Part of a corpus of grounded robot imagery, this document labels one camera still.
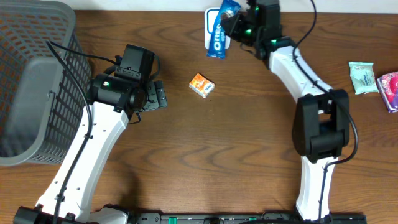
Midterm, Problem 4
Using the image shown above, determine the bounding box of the grey plastic mesh basket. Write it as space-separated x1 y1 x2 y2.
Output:
1 1 91 166

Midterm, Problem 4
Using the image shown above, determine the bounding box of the purple snack box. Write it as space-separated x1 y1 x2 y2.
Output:
376 72 397 113

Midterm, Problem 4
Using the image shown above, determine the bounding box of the mint green snack packet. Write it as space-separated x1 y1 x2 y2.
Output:
349 62 379 95

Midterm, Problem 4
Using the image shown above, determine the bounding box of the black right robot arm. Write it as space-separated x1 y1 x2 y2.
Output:
220 12 352 223

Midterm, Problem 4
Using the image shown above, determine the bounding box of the small orange snack box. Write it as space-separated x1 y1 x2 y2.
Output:
188 73 215 98

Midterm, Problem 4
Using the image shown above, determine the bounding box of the blue Oreo cookie pack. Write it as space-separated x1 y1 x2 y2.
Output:
206 0 241 59

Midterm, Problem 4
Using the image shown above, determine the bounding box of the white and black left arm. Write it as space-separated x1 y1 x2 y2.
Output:
13 74 167 223

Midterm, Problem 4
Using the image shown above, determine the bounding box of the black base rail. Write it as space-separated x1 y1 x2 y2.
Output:
128 212 368 224

